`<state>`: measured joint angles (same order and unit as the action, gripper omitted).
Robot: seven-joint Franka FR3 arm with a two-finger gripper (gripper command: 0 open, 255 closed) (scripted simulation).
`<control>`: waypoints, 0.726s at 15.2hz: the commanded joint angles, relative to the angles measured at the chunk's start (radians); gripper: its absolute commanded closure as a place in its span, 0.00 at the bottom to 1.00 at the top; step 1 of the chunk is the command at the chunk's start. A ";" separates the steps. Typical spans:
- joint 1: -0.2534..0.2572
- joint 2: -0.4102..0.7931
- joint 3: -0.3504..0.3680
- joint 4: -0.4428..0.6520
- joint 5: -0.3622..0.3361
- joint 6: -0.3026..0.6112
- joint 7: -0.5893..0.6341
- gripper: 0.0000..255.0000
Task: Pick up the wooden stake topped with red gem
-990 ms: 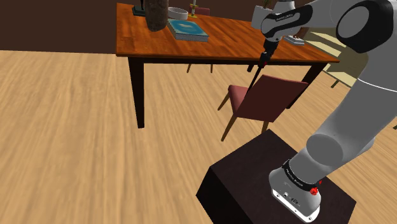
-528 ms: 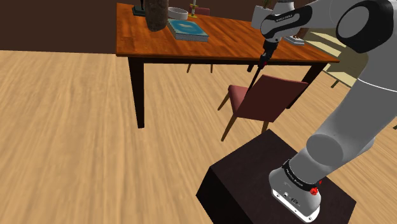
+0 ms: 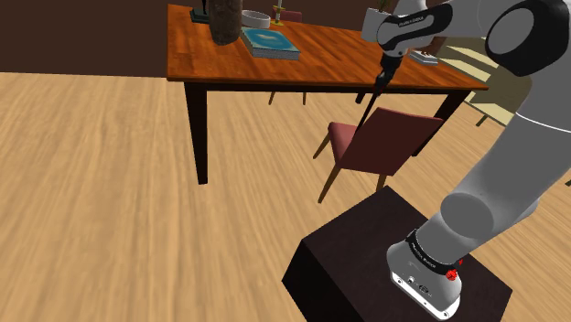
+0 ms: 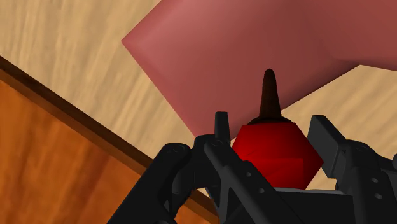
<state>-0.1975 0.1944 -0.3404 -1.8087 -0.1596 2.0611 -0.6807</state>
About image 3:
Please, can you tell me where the dark red chair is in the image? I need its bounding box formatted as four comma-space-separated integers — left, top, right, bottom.
312, 106, 446, 204
267, 6, 309, 107

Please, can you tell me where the white plant pot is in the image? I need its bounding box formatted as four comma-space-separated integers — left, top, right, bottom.
361, 0, 396, 44

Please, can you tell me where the wooden table with dark legs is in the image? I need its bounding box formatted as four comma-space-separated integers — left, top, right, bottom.
167, 3, 490, 187

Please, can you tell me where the beige furniture piece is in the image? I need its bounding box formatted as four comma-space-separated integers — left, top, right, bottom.
435, 37, 533, 129

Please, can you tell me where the blue hardcover book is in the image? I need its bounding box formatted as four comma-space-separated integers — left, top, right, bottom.
240, 27, 301, 61

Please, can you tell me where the dark figure on base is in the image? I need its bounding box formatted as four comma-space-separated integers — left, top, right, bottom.
189, 0, 211, 25

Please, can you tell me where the yellow-green candle holder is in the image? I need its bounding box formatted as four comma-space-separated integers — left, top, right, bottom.
270, 0, 287, 27

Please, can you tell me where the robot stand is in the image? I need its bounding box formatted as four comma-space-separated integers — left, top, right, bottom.
281, 186, 513, 322

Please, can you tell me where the brown rough cylinder vase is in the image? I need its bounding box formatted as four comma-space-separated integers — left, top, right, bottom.
208, 0, 244, 47

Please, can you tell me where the white round bowl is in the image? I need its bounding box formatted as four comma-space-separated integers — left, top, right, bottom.
241, 9, 273, 30

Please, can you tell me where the small white flat box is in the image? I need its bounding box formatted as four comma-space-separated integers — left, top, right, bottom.
407, 48, 440, 68

